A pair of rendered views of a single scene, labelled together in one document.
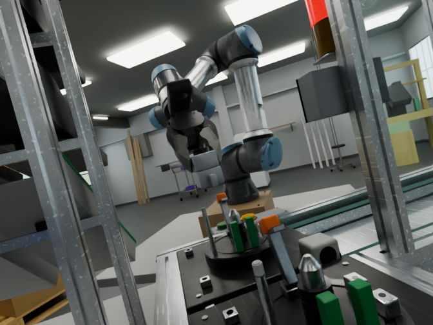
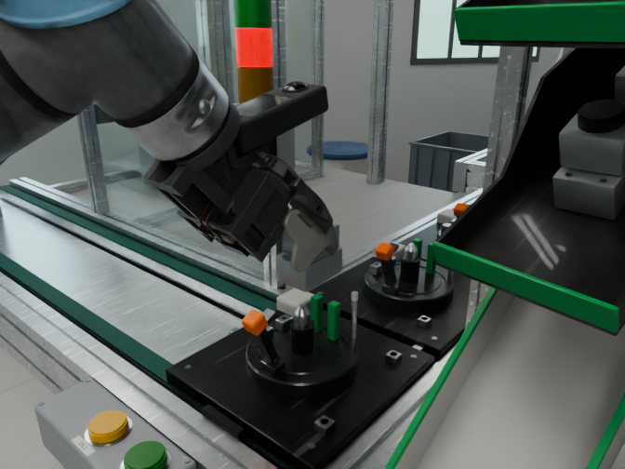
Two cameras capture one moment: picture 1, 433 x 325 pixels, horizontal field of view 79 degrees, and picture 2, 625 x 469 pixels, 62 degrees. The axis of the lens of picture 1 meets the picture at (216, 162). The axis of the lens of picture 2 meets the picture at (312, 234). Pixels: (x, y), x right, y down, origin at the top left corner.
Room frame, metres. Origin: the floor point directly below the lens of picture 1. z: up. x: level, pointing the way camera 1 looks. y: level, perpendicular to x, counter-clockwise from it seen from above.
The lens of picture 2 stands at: (0.81, 0.43, 1.36)
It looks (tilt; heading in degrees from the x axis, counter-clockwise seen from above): 21 degrees down; 232
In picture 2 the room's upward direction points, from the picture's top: straight up
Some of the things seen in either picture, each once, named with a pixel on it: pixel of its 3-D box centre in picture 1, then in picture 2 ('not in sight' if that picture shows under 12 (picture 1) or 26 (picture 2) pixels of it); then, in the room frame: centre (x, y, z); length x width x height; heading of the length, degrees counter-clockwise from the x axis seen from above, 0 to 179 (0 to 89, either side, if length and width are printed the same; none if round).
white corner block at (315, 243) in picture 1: (319, 251); (297, 307); (0.41, -0.12, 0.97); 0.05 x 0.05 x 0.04; 12
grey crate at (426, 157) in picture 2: not in sight; (483, 167); (-1.40, -1.03, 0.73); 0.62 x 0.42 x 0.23; 102
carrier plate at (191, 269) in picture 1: (243, 255); (302, 368); (0.48, -0.01, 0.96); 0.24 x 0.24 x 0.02; 12
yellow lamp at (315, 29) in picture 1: (332, 38); (255, 85); (0.41, -0.22, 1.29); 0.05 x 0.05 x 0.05
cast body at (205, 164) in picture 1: (205, 166); (315, 244); (0.48, 0.02, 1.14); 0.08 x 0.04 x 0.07; 12
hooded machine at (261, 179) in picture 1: (251, 160); not in sight; (6.73, -0.88, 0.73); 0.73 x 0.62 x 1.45; 162
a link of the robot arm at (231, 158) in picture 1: (233, 160); not in sight; (1.08, -0.07, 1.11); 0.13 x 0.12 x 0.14; 51
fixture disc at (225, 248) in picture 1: (241, 246); (302, 355); (0.48, -0.01, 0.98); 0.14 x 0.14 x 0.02
